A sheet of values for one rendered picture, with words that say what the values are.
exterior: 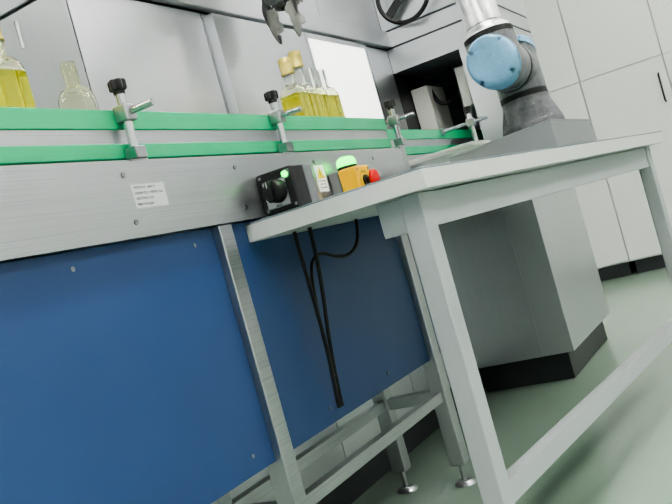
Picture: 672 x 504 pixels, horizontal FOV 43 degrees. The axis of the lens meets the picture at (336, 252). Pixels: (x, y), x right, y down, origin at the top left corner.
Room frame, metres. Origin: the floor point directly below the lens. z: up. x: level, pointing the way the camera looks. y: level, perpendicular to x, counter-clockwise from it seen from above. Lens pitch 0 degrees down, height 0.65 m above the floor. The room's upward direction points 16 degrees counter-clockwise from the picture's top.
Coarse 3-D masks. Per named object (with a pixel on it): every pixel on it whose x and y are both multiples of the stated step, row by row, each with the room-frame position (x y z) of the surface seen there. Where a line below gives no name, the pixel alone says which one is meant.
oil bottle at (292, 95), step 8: (288, 88) 2.11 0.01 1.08; (296, 88) 2.10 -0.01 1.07; (304, 88) 2.13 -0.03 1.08; (280, 96) 2.12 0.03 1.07; (288, 96) 2.11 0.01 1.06; (296, 96) 2.10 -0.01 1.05; (304, 96) 2.12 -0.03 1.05; (288, 104) 2.11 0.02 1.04; (296, 104) 2.10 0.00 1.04; (304, 104) 2.11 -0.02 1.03; (304, 112) 2.10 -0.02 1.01; (312, 112) 2.14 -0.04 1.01
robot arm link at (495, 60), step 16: (464, 0) 1.92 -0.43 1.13; (480, 0) 1.91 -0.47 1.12; (464, 16) 1.93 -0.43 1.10; (480, 16) 1.91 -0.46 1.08; (496, 16) 1.91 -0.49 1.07; (480, 32) 1.89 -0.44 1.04; (496, 32) 1.89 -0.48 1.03; (512, 32) 1.91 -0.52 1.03; (480, 48) 1.89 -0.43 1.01; (496, 48) 1.87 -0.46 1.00; (512, 48) 1.86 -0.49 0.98; (480, 64) 1.89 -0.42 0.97; (496, 64) 1.88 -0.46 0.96; (512, 64) 1.87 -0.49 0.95; (528, 64) 1.95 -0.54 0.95; (480, 80) 1.90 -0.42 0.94; (496, 80) 1.89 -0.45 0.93; (512, 80) 1.90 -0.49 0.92
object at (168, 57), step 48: (0, 0) 1.80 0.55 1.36; (48, 0) 1.75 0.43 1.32; (96, 0) 1.80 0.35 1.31; (144, 0) 1.95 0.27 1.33; (192, 0) 2.08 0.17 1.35; (240, 0) 2.28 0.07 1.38; (336, 0) 2.87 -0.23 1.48; (48, 48) 1.76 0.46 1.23; (96, 48) 1.77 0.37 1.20; (144, 48) 1.91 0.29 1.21; (192, 48) 2.07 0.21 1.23; (384, 48) 3.12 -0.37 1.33; (48, 96) 1.78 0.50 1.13; (96, 96) 1.73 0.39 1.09; (144, 96) 1.87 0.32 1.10; (192, 96) 2.02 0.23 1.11; (384, 96) 3.02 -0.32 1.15
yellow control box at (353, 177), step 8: (352, 168) 1.82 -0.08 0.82; (360, 168) 1.84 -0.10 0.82; (368, 168) 1.88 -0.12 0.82; (328, 176) 1.86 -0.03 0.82; (336, 176) 1.85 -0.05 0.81; (344, 176) 1.84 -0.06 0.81; (352, 176) 1.83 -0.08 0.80; (360, 176) 1.83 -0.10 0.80; (336, 184) 1.85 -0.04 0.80; (344, 184) 1.84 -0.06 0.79; (352, 184) 1.83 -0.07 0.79; (360, 184) 1.83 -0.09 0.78; (336, 192) 1.85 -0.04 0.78
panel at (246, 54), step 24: (216, 24) 2.13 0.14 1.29; (240, 24) 2.23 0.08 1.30; (264, 24) 2.34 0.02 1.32; (216, 48) 2.13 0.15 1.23; (240, 48) 2.20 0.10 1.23; (264, 48) 2.31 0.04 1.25; (288, 48) 2.43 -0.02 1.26; (240, 72) 2.17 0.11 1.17; (264, 72) 2.28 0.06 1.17; (240, 96) 2.15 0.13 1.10
